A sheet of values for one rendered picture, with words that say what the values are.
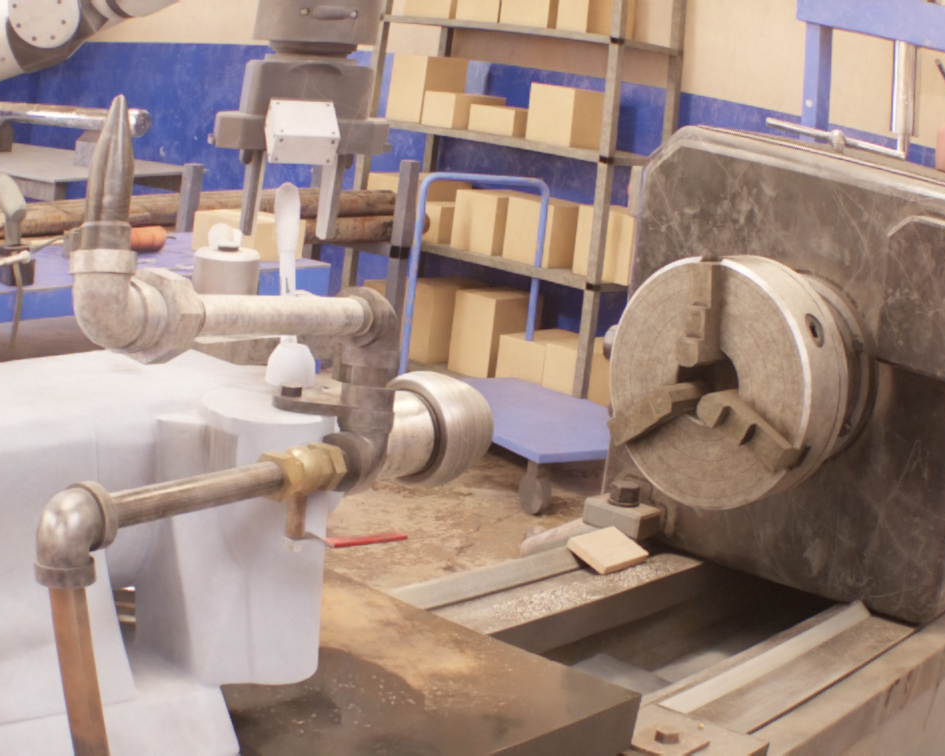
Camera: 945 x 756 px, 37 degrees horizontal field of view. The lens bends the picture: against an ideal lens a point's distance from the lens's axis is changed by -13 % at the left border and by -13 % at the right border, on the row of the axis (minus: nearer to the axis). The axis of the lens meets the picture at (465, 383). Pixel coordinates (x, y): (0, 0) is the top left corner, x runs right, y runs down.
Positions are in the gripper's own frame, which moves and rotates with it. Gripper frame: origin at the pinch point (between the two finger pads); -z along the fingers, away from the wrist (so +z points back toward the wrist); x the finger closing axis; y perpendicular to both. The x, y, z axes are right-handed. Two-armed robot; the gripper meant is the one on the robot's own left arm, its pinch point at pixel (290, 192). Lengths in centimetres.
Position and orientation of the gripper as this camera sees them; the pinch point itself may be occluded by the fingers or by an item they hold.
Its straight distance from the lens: 107.1
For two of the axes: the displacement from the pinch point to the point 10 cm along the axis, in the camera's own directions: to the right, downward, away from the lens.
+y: 2.9, 2.4, -9.3
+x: -9.5, -0.4, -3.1
